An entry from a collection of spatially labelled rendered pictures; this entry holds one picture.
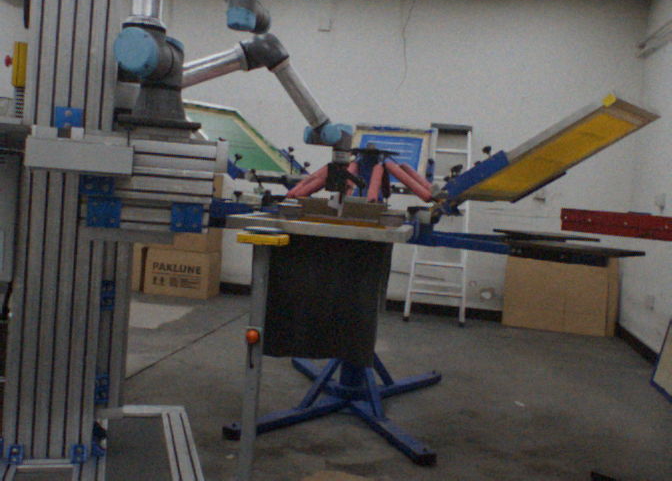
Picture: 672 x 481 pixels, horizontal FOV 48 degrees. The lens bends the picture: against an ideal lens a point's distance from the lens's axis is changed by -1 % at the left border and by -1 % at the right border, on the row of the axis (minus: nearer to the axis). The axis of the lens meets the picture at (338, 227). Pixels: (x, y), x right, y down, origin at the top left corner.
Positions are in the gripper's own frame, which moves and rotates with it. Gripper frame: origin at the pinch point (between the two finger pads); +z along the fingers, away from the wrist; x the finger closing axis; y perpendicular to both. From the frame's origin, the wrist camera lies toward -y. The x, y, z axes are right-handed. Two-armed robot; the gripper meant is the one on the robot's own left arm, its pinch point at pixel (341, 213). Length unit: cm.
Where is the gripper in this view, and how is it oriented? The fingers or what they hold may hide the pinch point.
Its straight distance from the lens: 302.9
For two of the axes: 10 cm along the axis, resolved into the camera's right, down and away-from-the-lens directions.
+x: -1.5, 0.4, -9.9
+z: -0.8, 10.0, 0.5
